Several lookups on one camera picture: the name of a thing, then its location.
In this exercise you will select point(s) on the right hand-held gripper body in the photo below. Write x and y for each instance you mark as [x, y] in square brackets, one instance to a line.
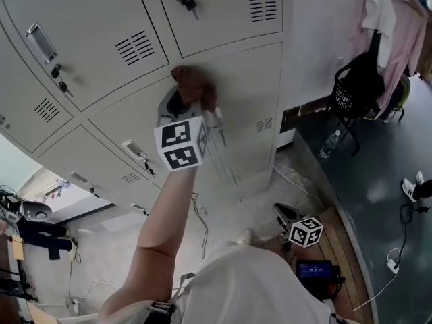
[305, 233]

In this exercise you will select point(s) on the person's white shirt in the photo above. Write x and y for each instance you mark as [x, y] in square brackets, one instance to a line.
[253, 282]

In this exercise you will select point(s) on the brown cardboard piece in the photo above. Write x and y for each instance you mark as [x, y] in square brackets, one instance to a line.
[18, 248]

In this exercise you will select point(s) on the brown wiping cloth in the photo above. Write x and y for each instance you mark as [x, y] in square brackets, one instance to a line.
[194, 83]

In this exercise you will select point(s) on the person's left forearm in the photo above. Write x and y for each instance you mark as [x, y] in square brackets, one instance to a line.
[165, 214]

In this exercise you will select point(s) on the white power strip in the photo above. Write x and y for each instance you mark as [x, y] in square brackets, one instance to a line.
[74, 305]
[393, 263]

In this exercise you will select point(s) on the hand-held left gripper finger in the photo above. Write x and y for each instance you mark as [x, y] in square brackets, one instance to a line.
[163, 108]

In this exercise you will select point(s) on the grey oval device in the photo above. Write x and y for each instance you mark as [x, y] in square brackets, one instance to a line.
[35, 211]

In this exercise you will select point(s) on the black printed bag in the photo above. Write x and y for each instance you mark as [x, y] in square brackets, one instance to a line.
[357, 86]

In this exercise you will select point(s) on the grey metal locker cabinet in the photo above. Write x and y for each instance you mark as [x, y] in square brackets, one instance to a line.
[94, 22]

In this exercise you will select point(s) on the white hanging garment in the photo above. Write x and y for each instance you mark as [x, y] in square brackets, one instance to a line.
[379, 15]

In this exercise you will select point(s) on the black screen device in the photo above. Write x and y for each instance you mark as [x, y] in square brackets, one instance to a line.
[314, 271]

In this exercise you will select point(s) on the pink hanging garment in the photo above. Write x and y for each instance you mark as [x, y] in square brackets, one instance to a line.
[408, 46]

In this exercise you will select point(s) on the green backpack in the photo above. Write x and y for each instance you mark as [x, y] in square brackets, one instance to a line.
[403, 96]

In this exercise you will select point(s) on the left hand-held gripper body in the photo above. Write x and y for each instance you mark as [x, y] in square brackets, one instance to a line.
[179, 147]

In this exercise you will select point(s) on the wooden slat board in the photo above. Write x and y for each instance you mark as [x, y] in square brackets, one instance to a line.
[341, 248]

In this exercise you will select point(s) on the person's white shoe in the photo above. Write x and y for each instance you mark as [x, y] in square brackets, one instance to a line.
[245, 237]

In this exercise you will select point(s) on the clear water bottle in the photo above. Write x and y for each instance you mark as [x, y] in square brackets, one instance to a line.
[330, 145]

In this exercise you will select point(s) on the black metal chair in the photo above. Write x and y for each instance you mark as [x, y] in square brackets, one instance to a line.
[351, 137]

